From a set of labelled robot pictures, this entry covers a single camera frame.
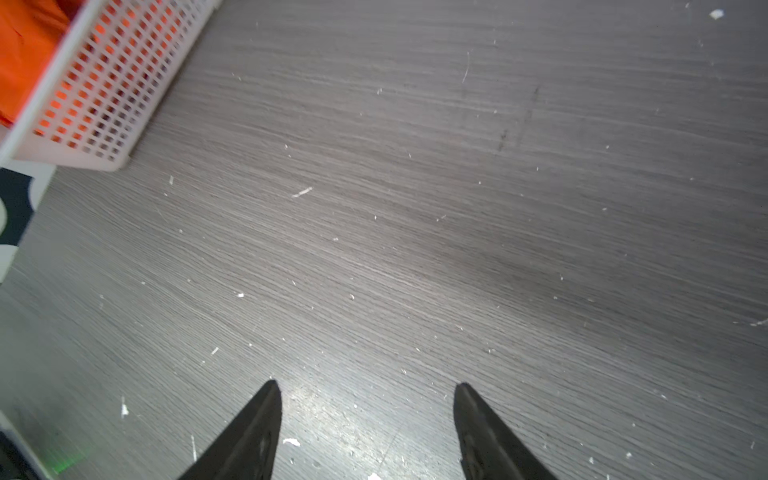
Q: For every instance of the white plastic laundry basket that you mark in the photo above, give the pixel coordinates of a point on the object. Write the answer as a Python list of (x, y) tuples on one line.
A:
[(102, 86)]

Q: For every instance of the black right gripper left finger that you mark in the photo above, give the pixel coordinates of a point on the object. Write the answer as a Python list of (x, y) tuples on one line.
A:
[(246, 448)]

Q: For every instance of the orange shorts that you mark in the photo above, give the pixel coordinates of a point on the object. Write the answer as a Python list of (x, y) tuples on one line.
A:
[(30, 33)]

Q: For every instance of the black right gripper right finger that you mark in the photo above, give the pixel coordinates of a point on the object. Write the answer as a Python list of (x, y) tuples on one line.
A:
[(489, 448)]

